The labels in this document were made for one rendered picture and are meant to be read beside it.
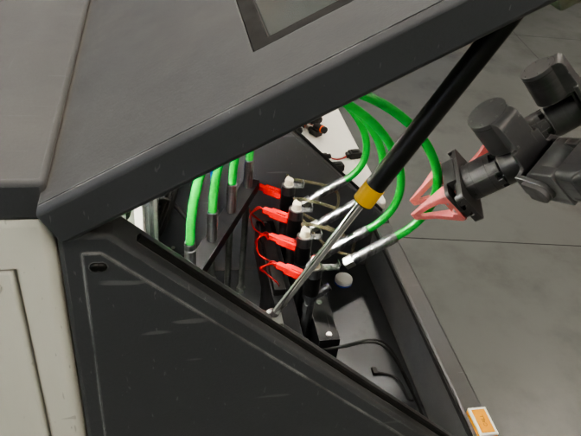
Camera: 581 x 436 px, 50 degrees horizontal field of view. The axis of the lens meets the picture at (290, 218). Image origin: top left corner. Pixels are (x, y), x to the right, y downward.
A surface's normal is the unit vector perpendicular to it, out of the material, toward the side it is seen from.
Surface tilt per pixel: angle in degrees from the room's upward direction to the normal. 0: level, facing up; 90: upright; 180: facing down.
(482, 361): 0
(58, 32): 0
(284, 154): 90
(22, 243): 90
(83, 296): 90
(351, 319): 0
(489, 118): 46
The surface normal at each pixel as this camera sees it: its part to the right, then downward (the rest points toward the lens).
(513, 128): 0.35, 0.22
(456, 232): 0.10, -0.80
